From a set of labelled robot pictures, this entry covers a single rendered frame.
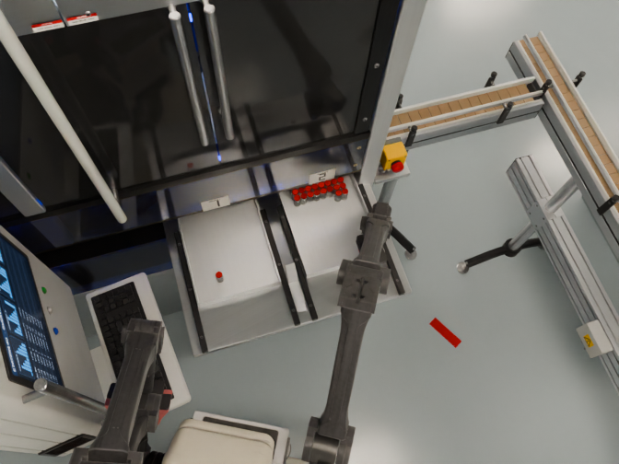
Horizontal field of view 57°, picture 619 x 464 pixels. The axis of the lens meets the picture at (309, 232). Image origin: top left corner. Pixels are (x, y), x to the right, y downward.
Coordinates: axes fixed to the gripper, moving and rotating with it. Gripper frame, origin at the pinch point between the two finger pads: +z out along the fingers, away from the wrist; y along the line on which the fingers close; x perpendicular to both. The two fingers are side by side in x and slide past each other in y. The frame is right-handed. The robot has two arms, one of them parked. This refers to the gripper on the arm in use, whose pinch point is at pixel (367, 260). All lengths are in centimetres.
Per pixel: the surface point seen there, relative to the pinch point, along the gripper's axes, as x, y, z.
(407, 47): -9, 25, -65
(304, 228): 15.8, 16.8, 2.3
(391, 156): -15.6, 26.9, -13.3
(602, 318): -88, -33, 37
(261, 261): 32.3, 9.5, 2.8
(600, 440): -95, -75, 92
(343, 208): 1.4, 20.5, 2.0
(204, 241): 48, 21, 3
